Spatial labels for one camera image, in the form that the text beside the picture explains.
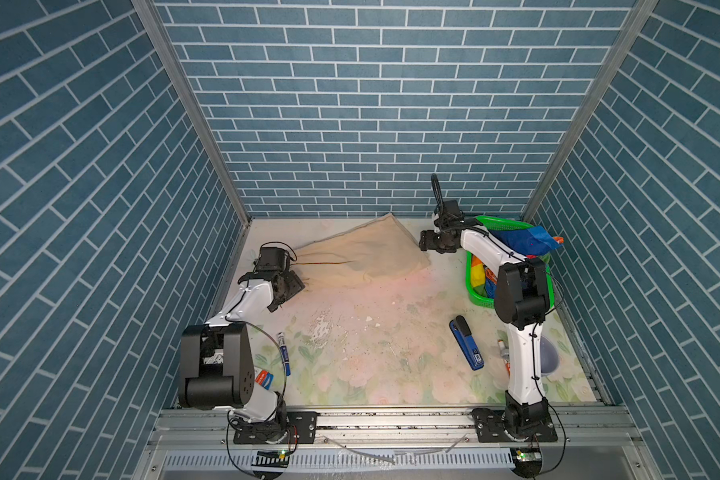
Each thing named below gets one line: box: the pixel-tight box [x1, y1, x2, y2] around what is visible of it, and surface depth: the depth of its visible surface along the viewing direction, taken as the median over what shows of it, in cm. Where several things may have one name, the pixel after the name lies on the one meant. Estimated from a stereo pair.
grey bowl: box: [540, 336, 560, 376], surface depth 82 cm
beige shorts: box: [295, 213, 431, 288], surface depth 110 cm
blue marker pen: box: [278, 332, 291, 377], surface depth 87 cm
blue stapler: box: [449, 315, 485, 371], surface depth 88 cm
